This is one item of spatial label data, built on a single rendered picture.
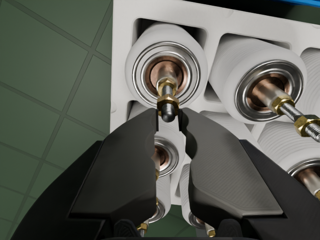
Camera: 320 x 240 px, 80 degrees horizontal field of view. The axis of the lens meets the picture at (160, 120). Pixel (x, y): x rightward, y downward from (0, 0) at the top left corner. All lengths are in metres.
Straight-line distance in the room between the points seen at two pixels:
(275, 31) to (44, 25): 0.44
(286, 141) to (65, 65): 0.48
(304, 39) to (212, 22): 0.13
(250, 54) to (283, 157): 0.17
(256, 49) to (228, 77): 0.04
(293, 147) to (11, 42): 0.59
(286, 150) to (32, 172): 0.72
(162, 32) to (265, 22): 0.15
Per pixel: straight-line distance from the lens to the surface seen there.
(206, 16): 0.29
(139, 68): 0.22
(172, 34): 0.21
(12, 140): 0.73
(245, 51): 0.26
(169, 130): 0.26
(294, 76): 0.26
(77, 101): 0.55
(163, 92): 0.17
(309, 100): 0.32
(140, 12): 0.28
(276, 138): 0.37
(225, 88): 0.24
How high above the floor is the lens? 0.46
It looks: 60 degrees down
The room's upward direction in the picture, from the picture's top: 179 degrees counter-clockwise
